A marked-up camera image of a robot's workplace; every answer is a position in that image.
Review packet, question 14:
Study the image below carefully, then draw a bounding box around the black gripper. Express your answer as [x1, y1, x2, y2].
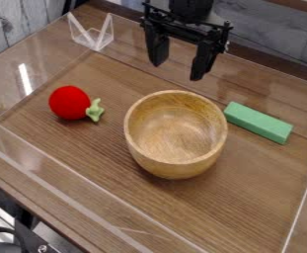
[142, 0, 234, 81]

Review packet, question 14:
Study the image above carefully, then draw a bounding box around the red plush fruit green stem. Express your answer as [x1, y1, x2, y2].
[50, 86, 105, 123]

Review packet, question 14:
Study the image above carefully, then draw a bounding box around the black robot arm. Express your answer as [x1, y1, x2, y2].
[141, 0, 234, 81]

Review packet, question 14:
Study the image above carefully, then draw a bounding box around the round wooden bowl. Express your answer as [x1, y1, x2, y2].
[125, 90, 229, 180]

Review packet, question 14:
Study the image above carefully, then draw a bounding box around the green rectangular block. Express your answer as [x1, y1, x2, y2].
[225, 102, 293, 144]

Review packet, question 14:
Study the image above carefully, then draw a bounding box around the clear acrylic corner bracket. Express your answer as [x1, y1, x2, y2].
[67, 13, 114, 51]

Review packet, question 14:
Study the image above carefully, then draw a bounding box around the clear acrylic tray wall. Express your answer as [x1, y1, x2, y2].
[0, 111, 307, 253]

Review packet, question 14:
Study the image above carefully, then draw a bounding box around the black metal stand bracket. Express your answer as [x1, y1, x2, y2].
[15, 220, 54, 253]

